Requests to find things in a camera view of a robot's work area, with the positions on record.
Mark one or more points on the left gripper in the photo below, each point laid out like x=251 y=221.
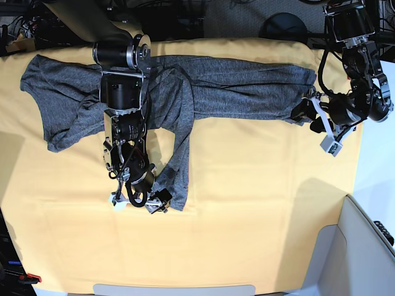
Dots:
x=336 y=117

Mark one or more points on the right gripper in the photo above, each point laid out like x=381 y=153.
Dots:
x=140 y=194

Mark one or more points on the grey long-sleeve T-shirt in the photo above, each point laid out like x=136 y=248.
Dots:
x=183 y=89

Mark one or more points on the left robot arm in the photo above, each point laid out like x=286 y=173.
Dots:
x=348 y=23

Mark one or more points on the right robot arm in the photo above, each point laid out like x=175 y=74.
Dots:
x=125 y=68

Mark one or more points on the yellow table cloth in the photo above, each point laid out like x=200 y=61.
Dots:
x=259 y=193

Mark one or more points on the black round stand base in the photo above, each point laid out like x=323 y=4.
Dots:
x=284 y=26

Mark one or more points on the grey tray at bottom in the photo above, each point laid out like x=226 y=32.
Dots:
x=102 y=289

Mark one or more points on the black remote control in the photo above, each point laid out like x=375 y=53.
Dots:
x=385 y=232

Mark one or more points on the white box bin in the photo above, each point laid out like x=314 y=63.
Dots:
x=352 y=257

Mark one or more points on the red clamp at left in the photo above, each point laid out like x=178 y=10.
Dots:
x=29 y=279

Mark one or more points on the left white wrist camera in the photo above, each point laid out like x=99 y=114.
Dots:
x=331 y=146

